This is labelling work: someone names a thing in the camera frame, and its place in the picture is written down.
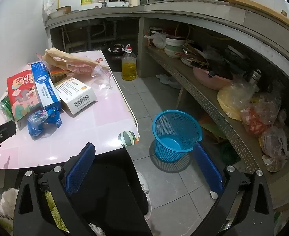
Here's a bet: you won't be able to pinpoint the plastic bag with red contents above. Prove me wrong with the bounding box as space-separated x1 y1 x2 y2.
240 96 282 137

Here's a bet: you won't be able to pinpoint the cooking oil bottle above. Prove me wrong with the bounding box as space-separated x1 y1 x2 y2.
121 44 137 81

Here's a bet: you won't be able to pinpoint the red snack bag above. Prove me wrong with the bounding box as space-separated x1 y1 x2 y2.
6 69 43 122

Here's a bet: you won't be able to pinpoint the dark ceramic jar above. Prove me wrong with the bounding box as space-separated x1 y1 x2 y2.
107 43 125 72

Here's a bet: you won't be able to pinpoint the wooden support stick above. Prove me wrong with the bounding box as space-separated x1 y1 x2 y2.
176 87 184 106

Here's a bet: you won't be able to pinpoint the person's white shoe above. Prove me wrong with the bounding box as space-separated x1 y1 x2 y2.
136 171 152 221

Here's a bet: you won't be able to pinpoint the blue white toothpaste box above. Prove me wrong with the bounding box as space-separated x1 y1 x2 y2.
31 61 62 109

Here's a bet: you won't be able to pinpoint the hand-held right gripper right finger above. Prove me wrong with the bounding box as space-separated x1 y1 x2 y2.
192 141 275 236

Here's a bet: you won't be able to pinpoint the stack of bowls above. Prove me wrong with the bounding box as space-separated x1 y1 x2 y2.
164 36 186 59

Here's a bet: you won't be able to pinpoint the crumpled white tissue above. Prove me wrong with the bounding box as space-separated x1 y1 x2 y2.
157 73 182 89

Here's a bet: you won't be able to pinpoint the yellow filled plastic bag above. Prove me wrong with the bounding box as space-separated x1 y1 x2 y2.
217 81 255 121

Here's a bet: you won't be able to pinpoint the crumpled blue wrapper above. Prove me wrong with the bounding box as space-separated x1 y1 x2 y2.
27 106 63 138

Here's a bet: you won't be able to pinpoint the person's black trouser leg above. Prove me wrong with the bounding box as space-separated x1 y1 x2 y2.
71 147 152 236

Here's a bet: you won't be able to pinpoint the pink basin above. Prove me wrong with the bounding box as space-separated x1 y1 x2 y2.
193 65 233 90

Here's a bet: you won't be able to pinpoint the fluffy green white cloth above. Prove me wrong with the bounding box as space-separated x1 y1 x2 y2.
0 188 69 236

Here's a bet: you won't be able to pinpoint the clear plastic bag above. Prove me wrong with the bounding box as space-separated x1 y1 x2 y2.
92 63 113 90

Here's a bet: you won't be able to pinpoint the wooden cutting board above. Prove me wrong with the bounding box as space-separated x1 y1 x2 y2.
225 0 289 29

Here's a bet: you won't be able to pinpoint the green plastic drink bottle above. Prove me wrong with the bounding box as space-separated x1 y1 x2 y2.
0 96 14 122

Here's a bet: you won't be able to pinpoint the drain pipes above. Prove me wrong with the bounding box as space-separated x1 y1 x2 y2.
61 20 118 50

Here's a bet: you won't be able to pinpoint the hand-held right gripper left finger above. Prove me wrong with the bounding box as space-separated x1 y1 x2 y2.
13 142 97 236

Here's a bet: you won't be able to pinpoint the pinkish plastic bag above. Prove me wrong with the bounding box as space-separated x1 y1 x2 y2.
259 125 289 172

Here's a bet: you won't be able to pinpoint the blue plastic mesh basket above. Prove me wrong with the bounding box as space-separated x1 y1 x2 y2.
152 110 203 163

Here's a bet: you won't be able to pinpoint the white medicine box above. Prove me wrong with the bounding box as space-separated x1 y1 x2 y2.
53 77 97 115

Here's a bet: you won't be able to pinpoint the stack of plates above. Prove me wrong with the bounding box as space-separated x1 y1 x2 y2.
180 54 199 67

